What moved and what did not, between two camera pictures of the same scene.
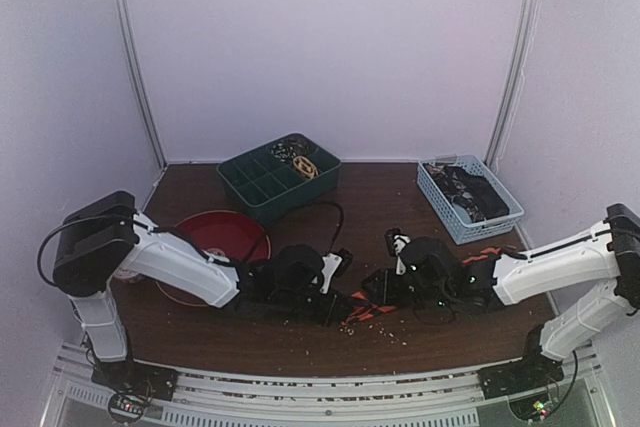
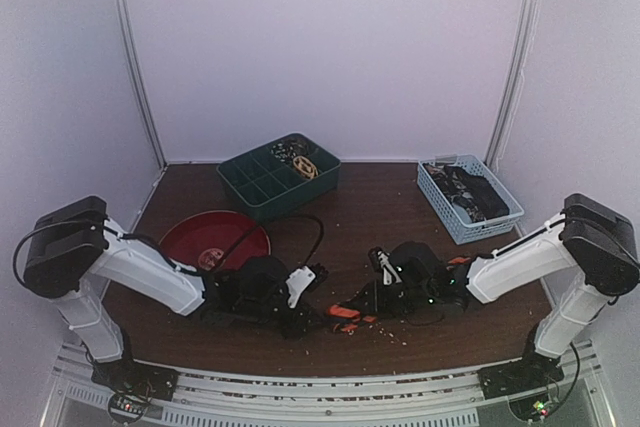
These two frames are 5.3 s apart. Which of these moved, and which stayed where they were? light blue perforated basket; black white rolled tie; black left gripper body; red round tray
Moved: black left gripper body
Stayed: light blue perforated basket; red round tray; black white rolled tie
